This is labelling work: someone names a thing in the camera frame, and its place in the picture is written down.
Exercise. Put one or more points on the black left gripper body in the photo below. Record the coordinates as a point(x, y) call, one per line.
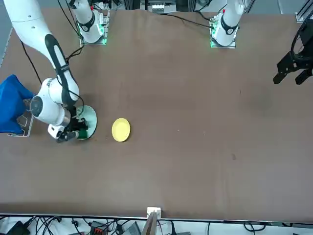
point(307, 34)

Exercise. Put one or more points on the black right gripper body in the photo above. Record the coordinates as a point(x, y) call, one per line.
point(78, 125)

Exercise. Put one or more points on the green and yellow sponge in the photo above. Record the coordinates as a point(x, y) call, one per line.
point(83, 135)

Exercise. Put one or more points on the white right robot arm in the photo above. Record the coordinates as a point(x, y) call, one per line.
point(29, 22)

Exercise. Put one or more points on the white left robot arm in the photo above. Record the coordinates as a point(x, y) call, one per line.
point(227, 27)

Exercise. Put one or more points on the pale green round plate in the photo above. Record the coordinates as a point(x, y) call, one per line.
point(91, 115)

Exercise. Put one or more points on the small yellow dish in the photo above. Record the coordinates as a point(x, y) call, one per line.
point(121, 129)

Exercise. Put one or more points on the silver metal rack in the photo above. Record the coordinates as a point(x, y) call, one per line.
point(28, 129)

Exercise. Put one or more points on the blue cloth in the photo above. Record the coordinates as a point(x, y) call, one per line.
point(9, 105)

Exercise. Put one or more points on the black box with red ports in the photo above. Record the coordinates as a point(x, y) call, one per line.
point(97, 230)

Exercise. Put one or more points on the black power adapter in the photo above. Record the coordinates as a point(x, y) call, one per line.
point(17, 228)

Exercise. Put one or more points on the white power strip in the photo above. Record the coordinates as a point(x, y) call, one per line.
point(157, 9)

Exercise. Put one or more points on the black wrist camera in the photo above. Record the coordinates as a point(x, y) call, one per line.
point(67, 137)

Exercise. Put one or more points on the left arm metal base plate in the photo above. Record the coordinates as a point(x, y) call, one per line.
point(221, 46)

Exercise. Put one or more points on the white post foot bracket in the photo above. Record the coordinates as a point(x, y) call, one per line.
point(157, 211)

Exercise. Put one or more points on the aluminium camera post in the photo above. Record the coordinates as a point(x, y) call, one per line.
point(149, 225)

